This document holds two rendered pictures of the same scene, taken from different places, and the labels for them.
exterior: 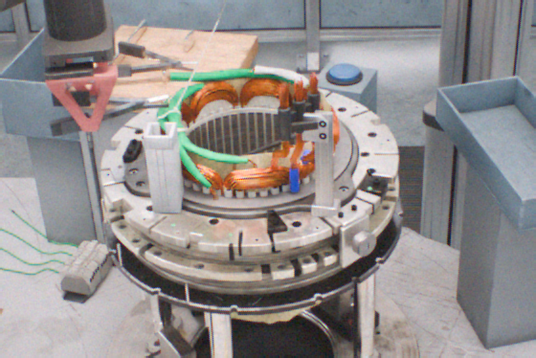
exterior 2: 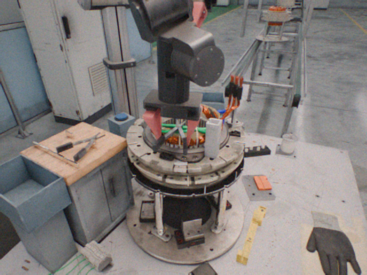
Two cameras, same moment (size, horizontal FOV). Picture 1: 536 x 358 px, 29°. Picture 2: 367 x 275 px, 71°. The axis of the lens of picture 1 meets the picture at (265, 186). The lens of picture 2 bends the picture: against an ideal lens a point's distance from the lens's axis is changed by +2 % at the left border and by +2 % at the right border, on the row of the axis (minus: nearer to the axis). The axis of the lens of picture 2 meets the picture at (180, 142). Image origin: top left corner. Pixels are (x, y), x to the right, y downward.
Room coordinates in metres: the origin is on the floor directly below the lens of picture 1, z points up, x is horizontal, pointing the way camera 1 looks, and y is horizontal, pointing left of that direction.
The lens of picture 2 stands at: (0.78, 0.59, 1.45)
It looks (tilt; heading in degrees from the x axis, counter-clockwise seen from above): 33 degrees down; 287
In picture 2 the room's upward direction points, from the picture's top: straight up
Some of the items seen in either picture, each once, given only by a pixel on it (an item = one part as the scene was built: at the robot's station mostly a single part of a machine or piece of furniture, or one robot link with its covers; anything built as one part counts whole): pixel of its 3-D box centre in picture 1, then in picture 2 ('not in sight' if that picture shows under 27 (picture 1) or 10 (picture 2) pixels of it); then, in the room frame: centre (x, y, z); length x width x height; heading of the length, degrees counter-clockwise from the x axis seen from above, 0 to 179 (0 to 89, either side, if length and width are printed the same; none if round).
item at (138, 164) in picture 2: not in sight; (148, 169); (0.99, 0.15, 1.06); 0.09 x 0.04 x 0.01; 170
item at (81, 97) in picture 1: (71, 99); (159, 143); (0.94, 0.20, 1.17); 0.04 x 0.01 x 0.02; 83
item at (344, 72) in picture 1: (344, 72); (121, 116); (1.21, -0.11, 1.04); 0.04 x 0.04 x 0.01
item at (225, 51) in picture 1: (167, 69); (76, 149); (1.21, 0.12, 1.05); 0.20 x 0.19 x 0.02; 74
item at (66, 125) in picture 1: (70, 124); (184, 146); (0.89, 0.19, 1.17); 0.04 x 0.01 x 0.02; 109
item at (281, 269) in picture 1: (281, 268); not in sight; (0.79, -0.01, 1.06); 0.02 x 0.02 x 0.01; 10
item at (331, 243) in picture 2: not in sight; (331, 242); (0.49, 0.01, 0.79); 0.24 x 0.13 x 0.02; 85
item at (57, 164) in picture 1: (74, 142); (38, 219); (1.26, 0.27, 0.92); 0.17 x 0.11 x 0.28; 164
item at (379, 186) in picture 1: (374, 188); not in sight; (0.87, -0.11, 1.09); 0.03 x 0.02 x 0.02; 157
